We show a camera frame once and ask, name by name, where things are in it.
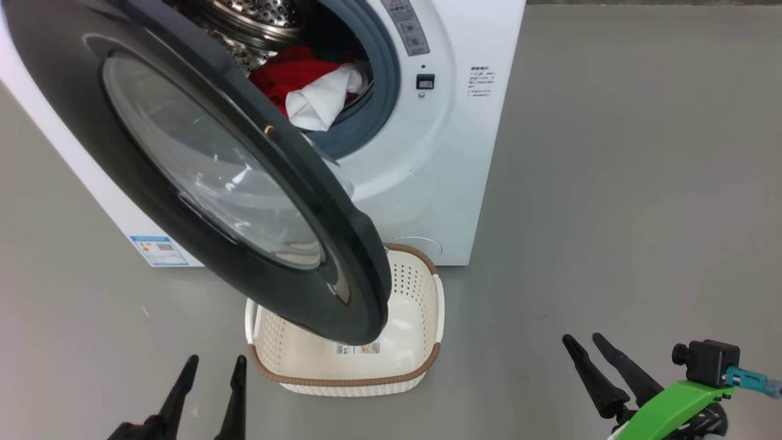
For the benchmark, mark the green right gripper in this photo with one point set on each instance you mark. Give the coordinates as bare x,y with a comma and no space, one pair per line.
672,406

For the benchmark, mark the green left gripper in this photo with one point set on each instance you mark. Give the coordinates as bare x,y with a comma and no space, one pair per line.
129,431

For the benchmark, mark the dark round glass washer door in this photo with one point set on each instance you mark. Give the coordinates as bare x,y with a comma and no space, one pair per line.
91,122

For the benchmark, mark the red and white sports jersey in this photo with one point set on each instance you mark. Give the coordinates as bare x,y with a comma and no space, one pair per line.
284,76

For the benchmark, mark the white label inside basket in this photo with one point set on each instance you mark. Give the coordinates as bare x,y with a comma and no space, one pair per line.
360,348

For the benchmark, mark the cream laundry basket brown rim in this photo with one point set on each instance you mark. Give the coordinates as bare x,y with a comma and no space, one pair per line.
415,305

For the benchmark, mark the white front-load washing machine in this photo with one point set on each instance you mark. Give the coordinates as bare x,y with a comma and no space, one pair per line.
440,159

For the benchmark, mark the black door latch socket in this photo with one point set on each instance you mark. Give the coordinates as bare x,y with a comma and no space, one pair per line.
425,82

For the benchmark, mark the grey rubber door seal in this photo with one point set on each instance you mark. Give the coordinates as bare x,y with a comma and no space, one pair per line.
382,91

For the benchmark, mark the blue energy label sticker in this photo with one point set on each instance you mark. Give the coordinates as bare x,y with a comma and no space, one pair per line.
159,250

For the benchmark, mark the round white filter cover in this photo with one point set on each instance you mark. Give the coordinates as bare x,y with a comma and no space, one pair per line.
421,245

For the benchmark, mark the perforated stainless steel drum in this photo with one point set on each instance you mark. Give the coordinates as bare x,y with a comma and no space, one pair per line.
256,18

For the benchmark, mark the grey warning sticker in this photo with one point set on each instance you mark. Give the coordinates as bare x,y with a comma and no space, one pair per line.
408,27

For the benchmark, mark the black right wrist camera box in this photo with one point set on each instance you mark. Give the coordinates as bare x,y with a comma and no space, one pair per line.
712,362

